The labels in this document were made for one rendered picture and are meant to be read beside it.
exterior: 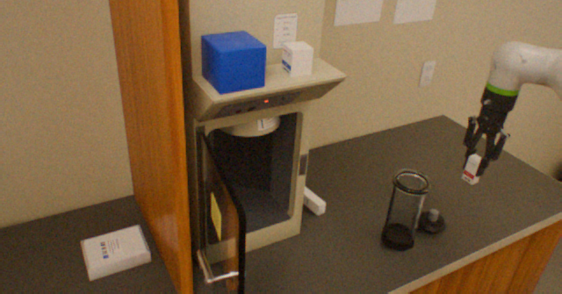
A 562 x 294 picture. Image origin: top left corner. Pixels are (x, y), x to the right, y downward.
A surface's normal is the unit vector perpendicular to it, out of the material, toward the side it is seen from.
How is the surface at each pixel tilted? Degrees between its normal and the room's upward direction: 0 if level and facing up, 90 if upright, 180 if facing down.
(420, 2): 90
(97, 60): 90
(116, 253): 0
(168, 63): 90
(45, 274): 0
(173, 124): 90
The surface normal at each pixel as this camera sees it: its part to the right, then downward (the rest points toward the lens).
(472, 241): 0.06, -0.86
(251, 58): 0.49, 0.47
